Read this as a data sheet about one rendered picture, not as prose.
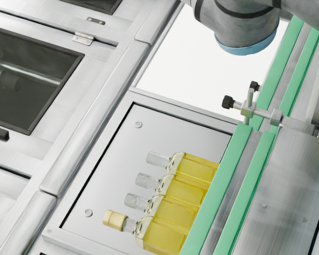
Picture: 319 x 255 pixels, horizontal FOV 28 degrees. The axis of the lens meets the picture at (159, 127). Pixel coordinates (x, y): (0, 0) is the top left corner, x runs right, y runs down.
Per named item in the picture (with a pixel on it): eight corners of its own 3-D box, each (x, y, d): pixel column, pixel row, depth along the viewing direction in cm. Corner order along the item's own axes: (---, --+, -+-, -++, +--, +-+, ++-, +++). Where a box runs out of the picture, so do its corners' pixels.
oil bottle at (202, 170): (263, 192, 139) (172, 161, 144) (266, 177, 135) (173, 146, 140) (255, 212, 136) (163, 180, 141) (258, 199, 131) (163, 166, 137)
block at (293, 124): (309, 149, 135) (277, 139, 137) (317, 122, 128) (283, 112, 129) (305, 162, 133) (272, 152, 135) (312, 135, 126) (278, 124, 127)
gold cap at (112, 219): (129, 216, 134) (111, 209, 135) (126, 214, 130) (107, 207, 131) (123, 232, 133) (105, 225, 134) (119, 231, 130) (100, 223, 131)
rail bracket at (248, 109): (276, 144, 138) (222, 127, 142) (287, 94, 125) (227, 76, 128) (272, 155, 137) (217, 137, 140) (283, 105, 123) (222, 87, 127)
